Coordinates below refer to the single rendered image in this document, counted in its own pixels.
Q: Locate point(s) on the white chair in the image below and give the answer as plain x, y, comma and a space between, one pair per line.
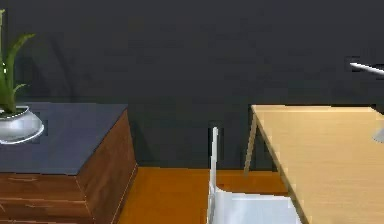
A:
246, 208

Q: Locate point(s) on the brown wooden chest of drawers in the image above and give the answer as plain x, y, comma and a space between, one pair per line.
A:
73, 150

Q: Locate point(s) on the light wooden table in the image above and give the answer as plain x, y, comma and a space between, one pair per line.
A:
326, 160

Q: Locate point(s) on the silver round plant pot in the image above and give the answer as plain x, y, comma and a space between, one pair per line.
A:
18, 126

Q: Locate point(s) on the green house plant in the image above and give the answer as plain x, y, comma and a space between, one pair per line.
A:
7, 83

